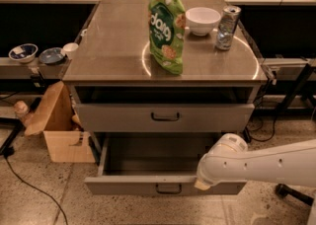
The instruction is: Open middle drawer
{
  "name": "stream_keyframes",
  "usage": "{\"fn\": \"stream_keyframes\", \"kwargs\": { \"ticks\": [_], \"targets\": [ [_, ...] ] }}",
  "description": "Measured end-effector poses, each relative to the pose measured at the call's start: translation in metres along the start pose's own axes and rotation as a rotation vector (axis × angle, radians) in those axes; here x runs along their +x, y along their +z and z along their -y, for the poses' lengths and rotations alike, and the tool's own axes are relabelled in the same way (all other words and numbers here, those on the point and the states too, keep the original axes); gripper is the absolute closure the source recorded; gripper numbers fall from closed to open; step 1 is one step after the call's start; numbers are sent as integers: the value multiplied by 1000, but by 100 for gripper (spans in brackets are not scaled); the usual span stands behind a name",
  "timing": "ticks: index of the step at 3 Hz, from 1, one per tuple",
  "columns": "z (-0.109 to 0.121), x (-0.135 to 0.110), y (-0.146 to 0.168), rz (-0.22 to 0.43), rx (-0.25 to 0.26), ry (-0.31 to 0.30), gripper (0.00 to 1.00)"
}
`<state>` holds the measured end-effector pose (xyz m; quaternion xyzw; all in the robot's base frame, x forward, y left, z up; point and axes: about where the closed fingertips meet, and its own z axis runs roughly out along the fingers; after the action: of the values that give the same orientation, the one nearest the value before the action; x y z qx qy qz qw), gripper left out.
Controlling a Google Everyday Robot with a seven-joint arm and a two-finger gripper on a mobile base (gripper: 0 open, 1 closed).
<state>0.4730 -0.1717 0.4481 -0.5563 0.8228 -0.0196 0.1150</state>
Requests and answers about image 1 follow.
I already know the blue grey plate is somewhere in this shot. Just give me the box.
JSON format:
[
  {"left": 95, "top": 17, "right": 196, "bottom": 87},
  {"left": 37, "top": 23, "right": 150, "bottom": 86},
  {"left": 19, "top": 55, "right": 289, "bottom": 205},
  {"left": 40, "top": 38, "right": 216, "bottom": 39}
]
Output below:
[{"left": 39, "top": 47, "right": 64, "bottom": 65}]

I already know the grey metal drawer cabinet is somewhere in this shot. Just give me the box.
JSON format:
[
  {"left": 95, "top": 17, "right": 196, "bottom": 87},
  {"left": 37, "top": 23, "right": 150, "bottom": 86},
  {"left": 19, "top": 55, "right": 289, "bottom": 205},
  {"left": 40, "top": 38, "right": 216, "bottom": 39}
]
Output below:
[{"left": 62, "top": 0, "right": 269, "bottom": 138}]

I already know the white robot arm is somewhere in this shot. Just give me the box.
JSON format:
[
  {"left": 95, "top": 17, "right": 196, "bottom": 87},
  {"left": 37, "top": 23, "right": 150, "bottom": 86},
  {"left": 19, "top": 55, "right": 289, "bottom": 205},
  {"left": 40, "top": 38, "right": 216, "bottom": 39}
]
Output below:
[{"left": 195, "top": 133, "right": 316, "bottom": 190}]

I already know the grey side shelf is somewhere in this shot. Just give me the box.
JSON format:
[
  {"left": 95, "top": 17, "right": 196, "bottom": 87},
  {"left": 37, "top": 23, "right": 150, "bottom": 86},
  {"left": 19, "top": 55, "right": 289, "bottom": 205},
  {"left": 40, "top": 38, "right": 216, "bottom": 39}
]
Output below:
[{"left": 0, "top": 57, "right": 70, "bottom": 80}]

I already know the wooden box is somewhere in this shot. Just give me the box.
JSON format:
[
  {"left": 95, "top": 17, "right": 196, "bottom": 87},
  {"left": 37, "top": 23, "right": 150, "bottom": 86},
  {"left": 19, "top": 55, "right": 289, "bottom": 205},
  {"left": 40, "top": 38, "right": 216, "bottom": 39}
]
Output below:
[{"left": 25, "top": 81, "right": 95, "bottom": 163}]

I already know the black floor cable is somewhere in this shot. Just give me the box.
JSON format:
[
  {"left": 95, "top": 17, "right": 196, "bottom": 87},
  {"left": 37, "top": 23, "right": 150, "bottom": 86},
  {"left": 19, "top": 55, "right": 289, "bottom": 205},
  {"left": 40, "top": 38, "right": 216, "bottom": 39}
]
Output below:
[{"left": 3, "top": 146, "right": 69, "bottom": 225}]

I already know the grey top drawer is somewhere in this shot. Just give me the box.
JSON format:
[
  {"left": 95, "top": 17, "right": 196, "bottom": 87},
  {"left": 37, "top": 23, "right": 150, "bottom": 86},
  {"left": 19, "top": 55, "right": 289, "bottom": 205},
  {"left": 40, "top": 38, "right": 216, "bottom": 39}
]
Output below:
[{"left": 74, "top": 86, "right": 256, "bottom": 133}]

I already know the silver drink can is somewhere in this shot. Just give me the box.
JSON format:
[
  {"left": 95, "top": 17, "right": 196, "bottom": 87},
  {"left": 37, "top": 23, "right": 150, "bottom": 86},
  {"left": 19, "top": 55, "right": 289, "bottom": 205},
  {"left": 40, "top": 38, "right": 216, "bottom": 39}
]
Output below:
[{"left": 215, "top": 5, "right": 241, "bottom": 50}]

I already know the black chair leg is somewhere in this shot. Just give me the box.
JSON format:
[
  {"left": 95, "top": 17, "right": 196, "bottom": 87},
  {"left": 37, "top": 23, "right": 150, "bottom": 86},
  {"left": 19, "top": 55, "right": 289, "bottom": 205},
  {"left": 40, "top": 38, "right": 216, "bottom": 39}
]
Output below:
[{"left": 275, "top": 184, "right": 314, "bottom": 206}]

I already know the green snack bag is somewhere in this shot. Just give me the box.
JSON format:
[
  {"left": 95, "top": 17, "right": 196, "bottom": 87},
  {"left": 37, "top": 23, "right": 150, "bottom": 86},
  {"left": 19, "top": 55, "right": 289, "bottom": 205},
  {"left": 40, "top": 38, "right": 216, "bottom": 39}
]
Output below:
[{"left": 148, "top": 0, "right": 186, "bottom": 75}]

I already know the small white cup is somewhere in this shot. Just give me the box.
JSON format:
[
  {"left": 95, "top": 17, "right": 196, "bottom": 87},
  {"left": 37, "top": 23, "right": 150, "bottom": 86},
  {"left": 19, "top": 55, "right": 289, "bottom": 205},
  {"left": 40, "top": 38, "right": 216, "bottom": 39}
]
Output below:
[{"left": 62, "top": 42, "right": 79, "bottom": 59}]

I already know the black cable bundle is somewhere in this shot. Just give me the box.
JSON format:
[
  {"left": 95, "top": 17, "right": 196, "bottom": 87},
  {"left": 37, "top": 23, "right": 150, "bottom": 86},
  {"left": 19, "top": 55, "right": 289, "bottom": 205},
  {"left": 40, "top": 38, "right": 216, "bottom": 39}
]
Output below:
[{"left": 241, "top": 60, "right": 280, "bottom": 144}]

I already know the grey drawer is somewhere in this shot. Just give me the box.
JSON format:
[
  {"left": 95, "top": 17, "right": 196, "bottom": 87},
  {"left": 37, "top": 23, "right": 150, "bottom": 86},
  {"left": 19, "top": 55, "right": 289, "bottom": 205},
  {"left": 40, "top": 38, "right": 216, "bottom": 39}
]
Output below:
[
  {"left": 74, "top": 86, "right": 256, "bottom": 133},
  {"left": 85, "top": 133, "right": 246, "bottom": 196}
]

